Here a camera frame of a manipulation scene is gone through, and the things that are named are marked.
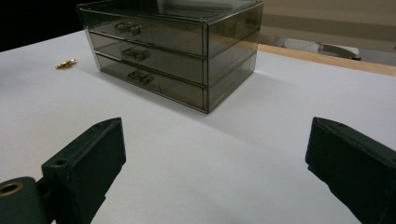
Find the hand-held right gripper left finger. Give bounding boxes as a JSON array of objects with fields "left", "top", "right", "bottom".
[{"left": 41, "top": 117, "right": 127, "bottom": 224}]

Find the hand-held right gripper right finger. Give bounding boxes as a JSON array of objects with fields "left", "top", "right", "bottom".
[{"left": 304, "top": 117, "right": 396, "bottom": 224}]

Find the small gold jewelry piece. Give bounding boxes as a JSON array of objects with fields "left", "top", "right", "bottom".
[{"left": 55, "top": 58, "right": 78, "bottom": 70}]

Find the smoky clear drawer organizer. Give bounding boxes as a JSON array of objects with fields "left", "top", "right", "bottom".
[{"left": 76, "top": 0, "right": 264, "bottom": 115}]

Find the grey white device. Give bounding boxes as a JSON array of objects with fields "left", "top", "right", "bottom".
[{"left": 318, "top": 42, "right": 362, "bottom": 62}]

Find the white perforated object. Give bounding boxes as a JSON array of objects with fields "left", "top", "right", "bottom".
[{"left": 275, "top": 36, "right": 321, "bottom": 54}]

